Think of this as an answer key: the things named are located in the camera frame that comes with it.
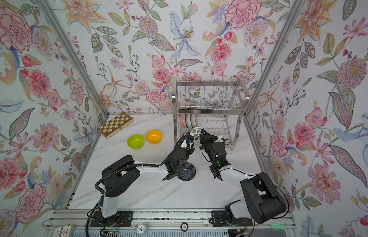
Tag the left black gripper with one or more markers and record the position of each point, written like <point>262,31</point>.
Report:
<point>184,145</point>

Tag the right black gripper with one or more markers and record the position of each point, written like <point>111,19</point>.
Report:
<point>209,143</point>

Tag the green leaf pattern bowl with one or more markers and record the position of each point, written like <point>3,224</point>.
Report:
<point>196,133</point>

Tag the pale green ceramic bowl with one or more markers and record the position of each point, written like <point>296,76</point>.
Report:
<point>188,121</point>

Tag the pink striped ceramic bowl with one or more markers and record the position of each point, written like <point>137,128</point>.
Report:
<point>194,119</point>

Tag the dark blue floral bowl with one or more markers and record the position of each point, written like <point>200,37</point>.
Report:
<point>187,173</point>

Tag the two-tier steel dish rack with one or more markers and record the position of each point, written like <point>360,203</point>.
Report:
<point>219,106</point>

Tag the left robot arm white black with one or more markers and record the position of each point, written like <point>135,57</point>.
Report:
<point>119,176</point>

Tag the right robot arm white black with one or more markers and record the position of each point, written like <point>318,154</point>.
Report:
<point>261,198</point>

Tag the orange yellow plastic bowl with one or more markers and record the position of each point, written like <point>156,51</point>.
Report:
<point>153,136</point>

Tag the lime green plastic bowl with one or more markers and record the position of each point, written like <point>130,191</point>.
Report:
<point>135,141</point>

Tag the wooden chess board box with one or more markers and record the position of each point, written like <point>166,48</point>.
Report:
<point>115,125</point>

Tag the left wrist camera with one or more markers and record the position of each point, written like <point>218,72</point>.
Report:
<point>190,142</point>

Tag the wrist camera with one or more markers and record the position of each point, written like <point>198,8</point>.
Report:
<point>190,142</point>
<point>221,139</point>

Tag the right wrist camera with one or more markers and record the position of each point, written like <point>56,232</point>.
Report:
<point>221,139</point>

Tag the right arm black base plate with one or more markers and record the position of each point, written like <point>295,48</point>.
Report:
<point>224,218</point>

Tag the aluminium front rail frame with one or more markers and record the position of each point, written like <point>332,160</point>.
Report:
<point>168,223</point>

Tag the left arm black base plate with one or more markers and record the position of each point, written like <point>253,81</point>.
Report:
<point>118,218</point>

